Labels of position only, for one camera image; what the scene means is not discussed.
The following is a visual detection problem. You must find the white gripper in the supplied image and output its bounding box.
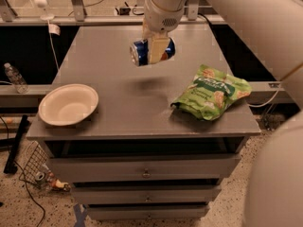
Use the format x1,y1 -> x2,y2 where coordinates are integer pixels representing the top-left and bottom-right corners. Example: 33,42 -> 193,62
142,0 -> 184,64

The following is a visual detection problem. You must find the blue pepsi can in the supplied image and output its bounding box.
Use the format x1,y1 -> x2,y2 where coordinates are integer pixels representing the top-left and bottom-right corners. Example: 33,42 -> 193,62
130,38 -> 175,66

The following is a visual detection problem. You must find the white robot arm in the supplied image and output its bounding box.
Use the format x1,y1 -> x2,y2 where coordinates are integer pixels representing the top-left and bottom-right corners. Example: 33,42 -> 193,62
144,0 -> 303,227

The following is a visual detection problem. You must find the white paper bowl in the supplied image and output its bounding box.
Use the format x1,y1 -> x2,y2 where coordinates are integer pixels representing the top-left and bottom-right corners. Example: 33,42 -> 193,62
38,84 -> 98,126

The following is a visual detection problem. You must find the small can on floor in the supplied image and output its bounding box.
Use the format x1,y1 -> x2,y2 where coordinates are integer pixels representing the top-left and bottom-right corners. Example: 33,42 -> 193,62
35,172 -> 45,184

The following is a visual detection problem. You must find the green chip bag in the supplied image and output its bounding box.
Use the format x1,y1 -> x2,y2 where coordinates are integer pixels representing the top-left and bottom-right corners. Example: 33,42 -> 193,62
171,64 -> 252,121

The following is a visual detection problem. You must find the grey drawer cabinet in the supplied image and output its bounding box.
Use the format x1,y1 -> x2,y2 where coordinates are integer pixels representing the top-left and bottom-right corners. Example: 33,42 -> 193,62
27,24 -> 259,220

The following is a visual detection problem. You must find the white desk lamp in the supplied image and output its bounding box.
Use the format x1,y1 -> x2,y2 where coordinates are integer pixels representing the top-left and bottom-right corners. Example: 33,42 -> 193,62
34,0 -> 54,22

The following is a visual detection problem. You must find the clear plastic water bottle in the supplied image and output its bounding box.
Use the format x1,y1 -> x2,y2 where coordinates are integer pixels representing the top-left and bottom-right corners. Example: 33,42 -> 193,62
4,62 -> 28,94

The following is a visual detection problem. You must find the black metal stand leg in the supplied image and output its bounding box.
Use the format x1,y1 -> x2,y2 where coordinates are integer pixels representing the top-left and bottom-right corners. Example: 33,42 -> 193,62
4,115 -> 28,174

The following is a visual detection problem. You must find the wire mesh basket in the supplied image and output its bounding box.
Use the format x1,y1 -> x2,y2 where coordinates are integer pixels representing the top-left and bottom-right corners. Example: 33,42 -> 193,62
24,142 -> 48,186

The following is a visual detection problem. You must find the black floor cable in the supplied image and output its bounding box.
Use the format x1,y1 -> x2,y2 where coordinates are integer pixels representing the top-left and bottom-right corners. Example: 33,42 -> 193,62
0,114 -> 47,227

